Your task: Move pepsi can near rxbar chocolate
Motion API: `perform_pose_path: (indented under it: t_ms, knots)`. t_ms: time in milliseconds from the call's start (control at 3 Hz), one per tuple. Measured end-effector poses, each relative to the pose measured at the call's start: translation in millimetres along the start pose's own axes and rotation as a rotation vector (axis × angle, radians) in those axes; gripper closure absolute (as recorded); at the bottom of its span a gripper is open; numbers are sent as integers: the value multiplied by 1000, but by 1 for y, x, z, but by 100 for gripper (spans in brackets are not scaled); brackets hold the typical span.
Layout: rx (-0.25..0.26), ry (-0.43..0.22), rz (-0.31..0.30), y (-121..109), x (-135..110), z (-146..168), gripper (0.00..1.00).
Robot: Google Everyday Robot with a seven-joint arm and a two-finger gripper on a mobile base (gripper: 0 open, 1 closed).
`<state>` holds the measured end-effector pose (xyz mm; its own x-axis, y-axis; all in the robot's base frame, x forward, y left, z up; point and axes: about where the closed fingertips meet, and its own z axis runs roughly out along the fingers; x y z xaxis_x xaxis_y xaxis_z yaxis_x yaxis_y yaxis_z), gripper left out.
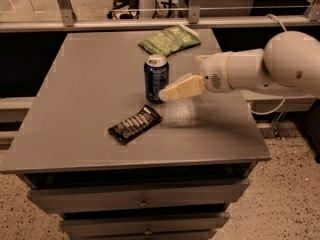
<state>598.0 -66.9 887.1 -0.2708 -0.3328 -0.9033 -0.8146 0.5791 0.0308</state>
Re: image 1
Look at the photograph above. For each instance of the blue pepsi can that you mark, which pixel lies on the blue pepsi can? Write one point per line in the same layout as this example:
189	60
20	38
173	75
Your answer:
156	72

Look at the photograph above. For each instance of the black office chair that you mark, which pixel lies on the black office chair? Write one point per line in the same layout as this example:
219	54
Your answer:
123	9

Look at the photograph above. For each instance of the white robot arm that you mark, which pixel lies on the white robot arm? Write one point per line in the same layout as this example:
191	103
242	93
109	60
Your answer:
289	65

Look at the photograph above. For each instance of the metal railing frame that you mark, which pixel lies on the metal railing frame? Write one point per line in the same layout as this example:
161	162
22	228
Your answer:
91	15

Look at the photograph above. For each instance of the green chip bag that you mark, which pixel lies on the green chip bag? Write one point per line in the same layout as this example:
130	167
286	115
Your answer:
171	40

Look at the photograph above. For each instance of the black rxbar chocolate bar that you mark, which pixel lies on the black rxbar chocolate bar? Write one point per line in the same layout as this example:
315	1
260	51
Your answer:
132	127

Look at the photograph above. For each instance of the grey drawer cabinet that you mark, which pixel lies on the grey drawer cabinet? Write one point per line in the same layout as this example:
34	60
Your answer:
114	166

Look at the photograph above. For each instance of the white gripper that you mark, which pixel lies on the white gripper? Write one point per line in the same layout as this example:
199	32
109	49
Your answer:
214	72

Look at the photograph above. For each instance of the grey drawer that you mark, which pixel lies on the grey drawer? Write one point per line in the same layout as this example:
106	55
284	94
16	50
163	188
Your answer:
138	196
145	225

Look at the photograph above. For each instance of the top grey drawer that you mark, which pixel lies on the top grey drawer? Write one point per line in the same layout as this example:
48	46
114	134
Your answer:
138	196

